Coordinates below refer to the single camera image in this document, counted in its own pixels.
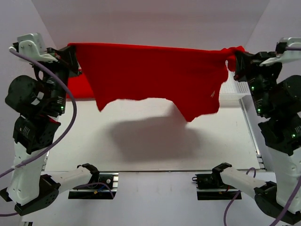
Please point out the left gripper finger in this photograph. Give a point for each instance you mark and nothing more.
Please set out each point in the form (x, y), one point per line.
(67, 56)
(79, 72)

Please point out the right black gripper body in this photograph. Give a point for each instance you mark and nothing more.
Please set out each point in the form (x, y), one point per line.
(260, 78)

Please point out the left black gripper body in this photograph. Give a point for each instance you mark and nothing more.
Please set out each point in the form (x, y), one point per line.
(59, 99)

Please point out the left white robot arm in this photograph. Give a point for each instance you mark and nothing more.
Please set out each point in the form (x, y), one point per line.
(39, 102)

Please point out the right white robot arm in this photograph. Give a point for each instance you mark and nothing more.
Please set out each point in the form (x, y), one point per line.
(279, 103)

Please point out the folded red t-shirt stack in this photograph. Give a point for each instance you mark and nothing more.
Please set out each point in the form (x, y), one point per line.
(80, 86)

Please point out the white plastic basket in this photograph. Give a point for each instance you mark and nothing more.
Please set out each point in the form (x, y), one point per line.
(232, 92)

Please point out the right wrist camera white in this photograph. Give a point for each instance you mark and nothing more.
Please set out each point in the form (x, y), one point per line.
(287, 50)

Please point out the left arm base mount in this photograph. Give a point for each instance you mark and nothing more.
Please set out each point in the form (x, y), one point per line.
(103, 188)

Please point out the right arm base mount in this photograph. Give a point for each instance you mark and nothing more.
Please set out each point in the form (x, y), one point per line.
(210, 189)

